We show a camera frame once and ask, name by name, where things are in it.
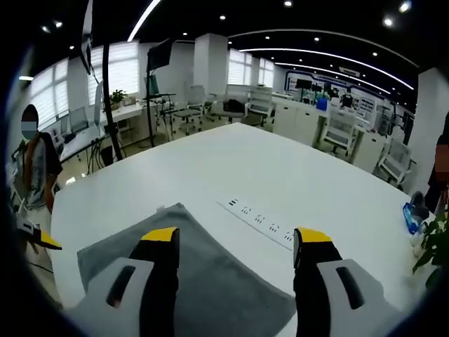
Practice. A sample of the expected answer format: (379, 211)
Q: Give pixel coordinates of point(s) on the blue container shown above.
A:
(322, 104)

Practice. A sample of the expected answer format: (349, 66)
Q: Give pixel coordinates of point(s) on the black monitor on stand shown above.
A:
(160, 54)

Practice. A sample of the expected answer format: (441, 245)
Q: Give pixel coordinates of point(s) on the blue wipe pack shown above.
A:
(413, 217)

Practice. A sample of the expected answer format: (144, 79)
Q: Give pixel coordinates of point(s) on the green potted plant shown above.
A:
(436, 242)

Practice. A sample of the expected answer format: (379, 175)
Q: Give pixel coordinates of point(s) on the white power socket strip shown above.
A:
(256, 219)

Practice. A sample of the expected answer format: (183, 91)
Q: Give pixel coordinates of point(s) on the white table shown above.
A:
(245, 165)

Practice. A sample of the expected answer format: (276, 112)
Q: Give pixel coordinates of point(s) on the white monitor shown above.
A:
(99, 102)

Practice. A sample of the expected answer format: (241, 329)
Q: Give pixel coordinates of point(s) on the small potted plant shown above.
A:
(118, 98)

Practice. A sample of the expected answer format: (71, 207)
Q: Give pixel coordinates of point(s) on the white office chair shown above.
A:
(396, 159)
(261, 102)
(340, 128)
(189, 114)

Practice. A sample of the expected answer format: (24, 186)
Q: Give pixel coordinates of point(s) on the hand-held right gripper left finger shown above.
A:
(158, 281)

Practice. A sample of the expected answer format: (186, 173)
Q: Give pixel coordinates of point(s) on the dark grey pouch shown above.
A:
(420, 203)

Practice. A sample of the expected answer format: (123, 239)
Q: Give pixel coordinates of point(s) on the teal board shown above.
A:
(154, 84)

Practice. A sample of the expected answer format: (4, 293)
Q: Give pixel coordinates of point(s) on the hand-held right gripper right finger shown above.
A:
(315, 281)

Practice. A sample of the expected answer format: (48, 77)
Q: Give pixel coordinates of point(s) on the grey towel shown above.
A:
(217, 274)

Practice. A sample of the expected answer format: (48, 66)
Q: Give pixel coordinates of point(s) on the black bag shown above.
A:
(234, 104)

